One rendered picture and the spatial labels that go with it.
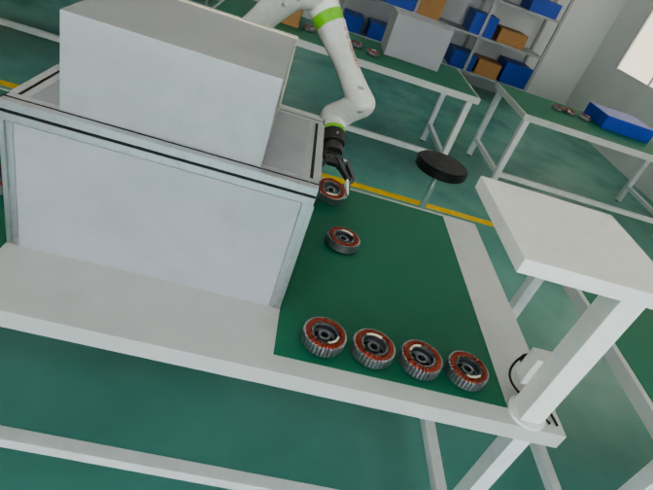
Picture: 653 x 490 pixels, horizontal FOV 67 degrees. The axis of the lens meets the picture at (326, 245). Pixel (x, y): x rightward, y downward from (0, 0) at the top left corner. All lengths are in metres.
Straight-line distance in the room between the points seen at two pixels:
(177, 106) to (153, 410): 1.21
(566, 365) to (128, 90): 1.11
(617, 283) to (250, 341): 0.79
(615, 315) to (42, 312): 1.21
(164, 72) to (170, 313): 0.54
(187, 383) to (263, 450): 0.40
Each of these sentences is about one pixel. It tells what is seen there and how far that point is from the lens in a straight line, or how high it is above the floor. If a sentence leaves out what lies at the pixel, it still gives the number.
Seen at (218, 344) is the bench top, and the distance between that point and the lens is 1.18.
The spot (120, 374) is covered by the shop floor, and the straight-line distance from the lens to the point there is 2.07.
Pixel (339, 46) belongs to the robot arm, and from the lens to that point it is 1.97.
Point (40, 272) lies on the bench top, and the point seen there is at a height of 0.75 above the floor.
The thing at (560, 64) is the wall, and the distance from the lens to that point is 9.07.
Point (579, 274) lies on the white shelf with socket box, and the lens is 1.06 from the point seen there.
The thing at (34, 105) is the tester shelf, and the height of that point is 1.12.
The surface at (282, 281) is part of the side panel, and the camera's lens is 1.26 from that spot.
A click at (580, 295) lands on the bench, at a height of 0.75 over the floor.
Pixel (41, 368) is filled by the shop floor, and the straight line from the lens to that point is 2.10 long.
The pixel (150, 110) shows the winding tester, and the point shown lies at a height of 1.17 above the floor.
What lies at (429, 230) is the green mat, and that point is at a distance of 1.93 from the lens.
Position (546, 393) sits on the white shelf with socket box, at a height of 0.86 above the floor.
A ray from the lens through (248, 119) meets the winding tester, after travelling 1.08.
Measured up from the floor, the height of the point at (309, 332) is 0.78.
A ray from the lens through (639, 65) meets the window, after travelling 8.18.
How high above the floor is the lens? 1.62
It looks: 33 degrees down
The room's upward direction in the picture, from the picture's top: 21 degrees clockwise
